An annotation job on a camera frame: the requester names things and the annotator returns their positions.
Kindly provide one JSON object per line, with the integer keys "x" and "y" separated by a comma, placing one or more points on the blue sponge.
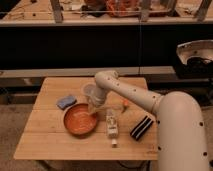
{"x": 65, "y": 102}

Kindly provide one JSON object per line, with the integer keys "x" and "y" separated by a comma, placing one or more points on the orange handled knife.
{"x": 125, "y": 105}

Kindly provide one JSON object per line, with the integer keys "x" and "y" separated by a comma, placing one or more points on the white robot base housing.
{"x": 194, "y": 59}

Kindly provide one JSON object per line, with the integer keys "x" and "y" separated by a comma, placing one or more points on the orange object on shelf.
{"x": 122, "y": 8}

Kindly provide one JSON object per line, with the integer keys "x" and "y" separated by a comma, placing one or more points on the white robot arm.
{"x": 181, "y": 138}

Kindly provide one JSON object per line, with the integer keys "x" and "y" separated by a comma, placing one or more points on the orange ceramic bowl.
{"x": 78, "y": 121}

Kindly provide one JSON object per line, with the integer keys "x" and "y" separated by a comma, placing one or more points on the clear plastic cup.
{"x": 89, "y": 92}

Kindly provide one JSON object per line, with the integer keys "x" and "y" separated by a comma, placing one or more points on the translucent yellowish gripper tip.
{"x": 92, "y": 110}

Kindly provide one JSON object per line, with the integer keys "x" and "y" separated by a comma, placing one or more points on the clear plastic bottle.
{"x": 112, "y": 127}

